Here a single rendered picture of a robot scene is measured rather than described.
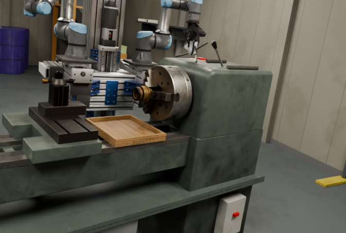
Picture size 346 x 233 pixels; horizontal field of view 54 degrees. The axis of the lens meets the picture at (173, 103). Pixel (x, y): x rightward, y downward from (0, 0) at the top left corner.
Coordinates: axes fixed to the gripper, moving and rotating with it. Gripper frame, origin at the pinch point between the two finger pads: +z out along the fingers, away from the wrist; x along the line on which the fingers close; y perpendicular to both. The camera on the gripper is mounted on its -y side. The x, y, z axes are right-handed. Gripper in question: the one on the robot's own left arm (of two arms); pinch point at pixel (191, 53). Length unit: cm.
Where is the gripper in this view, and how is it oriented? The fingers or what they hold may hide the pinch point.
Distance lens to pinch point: 217.3
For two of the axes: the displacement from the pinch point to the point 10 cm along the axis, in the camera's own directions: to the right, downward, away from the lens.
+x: -7.8, 0.4, -6.2
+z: -1.2, 9.7, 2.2
